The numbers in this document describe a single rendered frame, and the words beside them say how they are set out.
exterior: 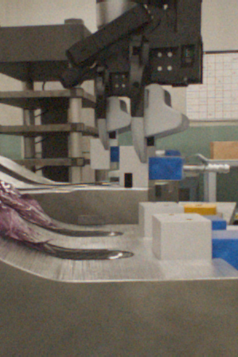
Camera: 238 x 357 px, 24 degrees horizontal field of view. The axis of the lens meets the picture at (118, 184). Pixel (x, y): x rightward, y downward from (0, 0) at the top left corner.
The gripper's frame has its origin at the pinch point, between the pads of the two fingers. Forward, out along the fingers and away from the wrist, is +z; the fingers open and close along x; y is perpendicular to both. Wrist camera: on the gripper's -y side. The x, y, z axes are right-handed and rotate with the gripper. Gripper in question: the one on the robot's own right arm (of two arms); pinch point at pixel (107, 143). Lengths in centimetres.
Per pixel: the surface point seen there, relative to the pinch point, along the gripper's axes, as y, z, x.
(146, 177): 13.3, 4.9, -31.7
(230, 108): -3, -55, 615
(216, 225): 23, 9, -47
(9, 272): 12, 9, -68
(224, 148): -8, -5, 557
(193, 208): 15.6, 11.7, -0.5
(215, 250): 23, 9, -58
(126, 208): 11.8, 8.3, -36.0
